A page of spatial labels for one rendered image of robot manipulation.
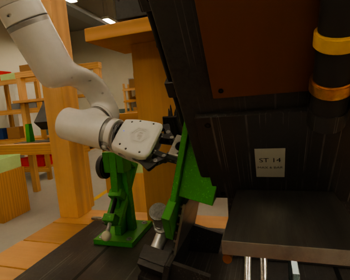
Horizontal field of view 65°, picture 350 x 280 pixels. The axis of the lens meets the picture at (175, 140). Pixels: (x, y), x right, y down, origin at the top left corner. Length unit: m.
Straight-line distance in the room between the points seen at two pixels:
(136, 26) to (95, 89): 0.22
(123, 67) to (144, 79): 10.82
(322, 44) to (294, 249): 0.22
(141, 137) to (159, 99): 0.31
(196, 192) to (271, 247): 0.23
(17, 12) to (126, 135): 0.32
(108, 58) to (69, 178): 11.04
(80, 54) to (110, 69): 1.52
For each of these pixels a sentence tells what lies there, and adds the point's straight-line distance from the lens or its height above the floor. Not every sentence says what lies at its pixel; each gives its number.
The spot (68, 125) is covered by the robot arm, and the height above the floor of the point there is 1.27.
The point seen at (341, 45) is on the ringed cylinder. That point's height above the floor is 1.34.
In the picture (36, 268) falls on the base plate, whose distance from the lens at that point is 0.88.
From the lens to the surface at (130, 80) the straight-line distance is 11.56.
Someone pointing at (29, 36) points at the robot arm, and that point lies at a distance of 0.67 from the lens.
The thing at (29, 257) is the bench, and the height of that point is 0.88.
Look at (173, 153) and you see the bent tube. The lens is 0.60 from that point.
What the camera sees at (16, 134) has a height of 0.94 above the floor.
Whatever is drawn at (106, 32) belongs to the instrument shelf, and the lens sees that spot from 0.89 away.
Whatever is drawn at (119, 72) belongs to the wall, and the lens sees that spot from 11.82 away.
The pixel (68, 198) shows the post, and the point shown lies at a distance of 1.19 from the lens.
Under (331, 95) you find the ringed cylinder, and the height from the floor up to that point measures 1.29.
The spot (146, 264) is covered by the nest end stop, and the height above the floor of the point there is 0.97.
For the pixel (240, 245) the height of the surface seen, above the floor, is 1.12.
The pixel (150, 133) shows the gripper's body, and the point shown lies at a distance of 0.64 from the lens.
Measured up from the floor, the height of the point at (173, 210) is 1.10.
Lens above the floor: 1.30
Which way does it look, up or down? 7 degrees down
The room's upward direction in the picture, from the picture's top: 5 degrees counter-clockwise
